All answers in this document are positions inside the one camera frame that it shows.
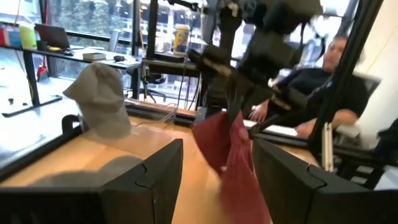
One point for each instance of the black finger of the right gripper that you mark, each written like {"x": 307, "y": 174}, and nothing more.
{"x": 233, "y": 96}
{"x": 243, "y": 96}

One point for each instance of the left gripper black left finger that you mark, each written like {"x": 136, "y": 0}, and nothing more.
{"x": 130, "y": 199}

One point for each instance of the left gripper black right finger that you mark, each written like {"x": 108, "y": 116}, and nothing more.
{"x": 304, "y": 199}

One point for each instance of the red cap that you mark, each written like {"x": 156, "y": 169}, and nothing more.
{"x": 236, "y": 174}

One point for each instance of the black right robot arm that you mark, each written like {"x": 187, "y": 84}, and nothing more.
{"x": 289, "y": 15}

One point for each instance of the person's hand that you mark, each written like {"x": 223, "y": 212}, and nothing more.
{"x": 259, "y": 112}

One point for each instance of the person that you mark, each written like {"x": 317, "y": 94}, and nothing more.
{"x": 311, "y": 81}

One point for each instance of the white plastic strip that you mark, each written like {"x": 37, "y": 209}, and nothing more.
{"x": 327, "y": 146}

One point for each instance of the clear plastic container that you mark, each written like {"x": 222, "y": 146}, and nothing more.
{"x": 146, "y": 137}

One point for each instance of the black stand desk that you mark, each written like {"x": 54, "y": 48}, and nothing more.
{"x": 171, "y": 67}

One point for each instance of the yellow white paper cup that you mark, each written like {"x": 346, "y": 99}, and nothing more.
{"x": 182, "y": 39}

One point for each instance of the black office chair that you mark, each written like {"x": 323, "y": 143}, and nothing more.
{"x": 154, "y": 84}

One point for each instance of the beige cap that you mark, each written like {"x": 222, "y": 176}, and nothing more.
{"x": 99, "y": 99}

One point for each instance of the black computer mouse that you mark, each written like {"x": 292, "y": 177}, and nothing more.
{"x": 119, "y": 58}

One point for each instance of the white book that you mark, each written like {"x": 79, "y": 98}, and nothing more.
{"x": 94, "y": 56}

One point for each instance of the black office desk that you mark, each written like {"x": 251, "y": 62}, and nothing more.
{"x": 31, "y": 77}

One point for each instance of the black cup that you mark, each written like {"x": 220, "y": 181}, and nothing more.
{"x": 41, "y": 46}

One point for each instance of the dark laptop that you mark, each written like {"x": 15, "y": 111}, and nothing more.
{"x": 53, "y": 35}

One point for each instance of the green plastic container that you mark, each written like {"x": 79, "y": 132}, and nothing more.
{"x": 28, "y": 37}

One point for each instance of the blue box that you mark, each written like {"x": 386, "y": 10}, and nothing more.
{"x": 14, "y": 38}

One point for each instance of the red box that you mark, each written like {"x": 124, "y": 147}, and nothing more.
{"x": 2, "y": 37}

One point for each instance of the black frame post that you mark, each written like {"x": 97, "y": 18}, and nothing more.
{"x": 342, "y": 77}

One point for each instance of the black table edge rail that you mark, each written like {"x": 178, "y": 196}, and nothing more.
{"x": 37, "y": 152}
{"x": 155, "y": 112}

